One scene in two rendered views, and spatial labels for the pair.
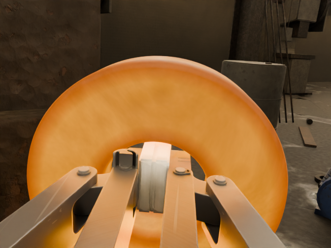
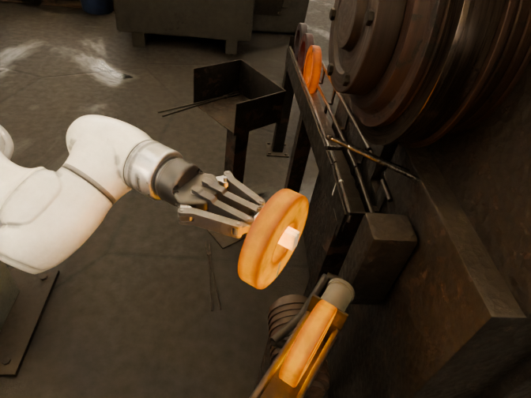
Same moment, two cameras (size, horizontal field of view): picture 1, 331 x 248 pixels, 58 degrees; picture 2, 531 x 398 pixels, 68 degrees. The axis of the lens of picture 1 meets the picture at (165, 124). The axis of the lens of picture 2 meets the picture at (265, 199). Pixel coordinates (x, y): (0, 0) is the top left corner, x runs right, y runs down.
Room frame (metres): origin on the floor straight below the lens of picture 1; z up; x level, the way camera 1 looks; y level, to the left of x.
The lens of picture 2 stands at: (0.31, -0.37, 1.34)
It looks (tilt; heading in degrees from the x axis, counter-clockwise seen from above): 43 degrees down; 113
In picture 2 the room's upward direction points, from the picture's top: 10 degrees clockwise
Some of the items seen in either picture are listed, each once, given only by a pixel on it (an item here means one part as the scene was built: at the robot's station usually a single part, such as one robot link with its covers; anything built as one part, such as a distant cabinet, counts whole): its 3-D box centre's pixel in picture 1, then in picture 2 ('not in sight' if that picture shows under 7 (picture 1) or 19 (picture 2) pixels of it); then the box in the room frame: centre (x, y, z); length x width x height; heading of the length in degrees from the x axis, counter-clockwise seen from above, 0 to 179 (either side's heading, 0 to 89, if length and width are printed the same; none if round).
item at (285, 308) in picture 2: not in sight; (283, 381); (0.25, 0.11, 0.27); 0.22 x 0.13 x 0.53; 123
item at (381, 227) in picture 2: not in sight; (374, 261); (0.32, 0.27, 0.68); 0.11 x 0.08 x 0.24; 33
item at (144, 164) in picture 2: not in sight; (157, 171); (-0.06, 0.01, 0.91); 0.09 x 0.06 x 0.09; 88
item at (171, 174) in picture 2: not in sight; (191, 189); (0.01, 0.01, 0.91); 0.09 x 0.08 x 0.07; 178
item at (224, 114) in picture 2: not in sight; (231, 162); (-0.34, 0.72, 0.36); 0.26 x 0.20 x 0.72; 158
